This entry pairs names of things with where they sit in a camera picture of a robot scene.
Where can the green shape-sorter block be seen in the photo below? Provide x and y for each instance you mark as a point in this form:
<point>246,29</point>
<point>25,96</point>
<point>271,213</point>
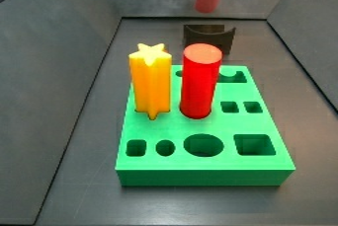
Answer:
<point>230,149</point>

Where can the yellow star-shaped peg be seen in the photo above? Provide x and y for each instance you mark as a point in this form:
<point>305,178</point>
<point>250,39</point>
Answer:
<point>150,66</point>

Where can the red round cylinder peg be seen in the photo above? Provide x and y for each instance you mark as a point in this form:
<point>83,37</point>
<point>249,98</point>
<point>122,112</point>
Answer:
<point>201,63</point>

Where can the black cradle fixture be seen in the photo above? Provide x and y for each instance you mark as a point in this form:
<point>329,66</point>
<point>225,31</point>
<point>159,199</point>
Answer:
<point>211,34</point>

